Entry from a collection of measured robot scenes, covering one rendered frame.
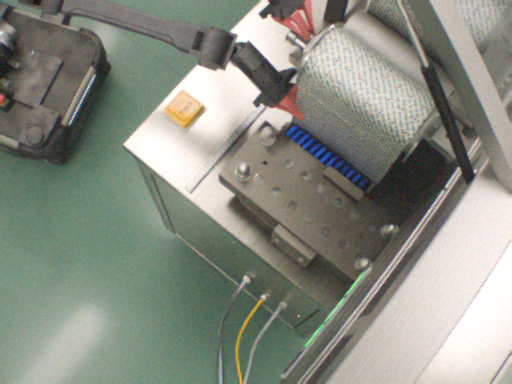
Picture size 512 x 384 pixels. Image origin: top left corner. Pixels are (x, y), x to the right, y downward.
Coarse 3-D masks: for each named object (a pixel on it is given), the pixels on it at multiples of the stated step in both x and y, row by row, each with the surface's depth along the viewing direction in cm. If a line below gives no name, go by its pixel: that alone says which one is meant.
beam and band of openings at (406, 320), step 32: (480, 160) 77; (448, 192) 91; (480, 192) 70; (448, 224) 69; (480, 224) 69; (416, 256) 72; (448, 256) 68; (480, 256) 68; (384, 288) 87; (416, 288) 67; (448, 288) 67; (480, 288) 67; (352, 320) 86; (384, 320) 66; (416, 320) 66; (448, 320) 66; (352, 352) 65; (384, 352) 65; (416, 352) 65
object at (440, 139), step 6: (438, 132) 112; (444, 132) 112; (432, 138) 111; (438, 138) 111; (444, 138) 111; (462, 138) 112; (438, 144) 111; (444, 144) 111; (450, 144) 111; (444, 150) 111; (450, 150) 111; (450, 156) 111
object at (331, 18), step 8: (328, 0) 152; (336, 0) 150; (344, 0) 148; (352, 0) 161; (360, 0) 162; (328, 8) 155; (336, 8) 153; (344, 8) 151; (352, 8) 161; (328, 16) 159; (336, 16) 156; (344, 16) 160
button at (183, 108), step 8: (176, 96) 151; (184, 96) 151; (168, 104) 151; (176, 104) 151; (184, 104) 151; (192, 104) 151; (200, 104) 151; (168, 112) 150; (176, 112) 150; (184, 112) 150; (192, 112) 150; (200, 112) 152; (176, 120) 151; (184, 120) 150; (192, 120) 152
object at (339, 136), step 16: (304, 96) 125; (304, 112) 131; (320, 112) 126; (304, 128) 138; (320, 128) 132; (336, 128) 127; (352, 128) 121; (336, 144) 133; (352, 144) 128; (368, 144) 122; (352, 160) 134; (368, 160) 128; (384, 160) 123; (368, 176) 135
